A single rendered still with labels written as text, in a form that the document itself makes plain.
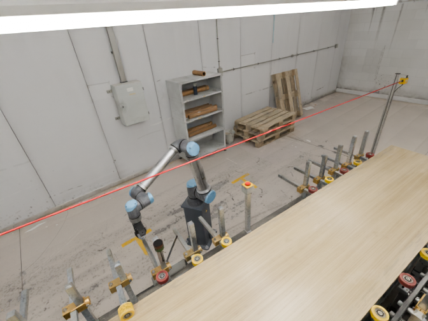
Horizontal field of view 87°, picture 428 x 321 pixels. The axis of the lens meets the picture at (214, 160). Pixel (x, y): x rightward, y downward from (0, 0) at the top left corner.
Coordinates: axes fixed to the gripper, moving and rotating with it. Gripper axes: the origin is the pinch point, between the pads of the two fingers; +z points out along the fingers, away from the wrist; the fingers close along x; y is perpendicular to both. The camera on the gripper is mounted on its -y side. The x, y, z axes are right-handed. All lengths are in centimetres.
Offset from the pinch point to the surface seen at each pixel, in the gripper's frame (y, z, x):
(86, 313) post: -39, -5, 45
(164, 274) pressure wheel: -45.6, -7.8, -1.9
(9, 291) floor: 101, 83, 135
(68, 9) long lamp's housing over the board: -76, -151, 5
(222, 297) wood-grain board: -79, -7, -25
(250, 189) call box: -40, -37, -80
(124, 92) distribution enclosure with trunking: 211, -72, -57
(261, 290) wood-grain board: -89, -7, -46
